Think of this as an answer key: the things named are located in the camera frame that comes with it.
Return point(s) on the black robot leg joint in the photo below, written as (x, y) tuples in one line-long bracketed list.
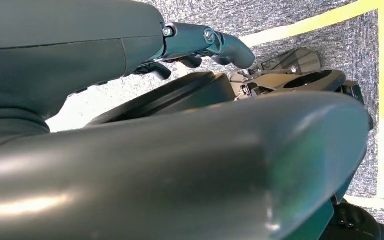
[(178, 96)]

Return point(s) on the black robot foot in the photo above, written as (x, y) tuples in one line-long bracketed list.
[(298, 81)]

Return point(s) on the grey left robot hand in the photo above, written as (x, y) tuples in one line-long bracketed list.
[(62, 49)]

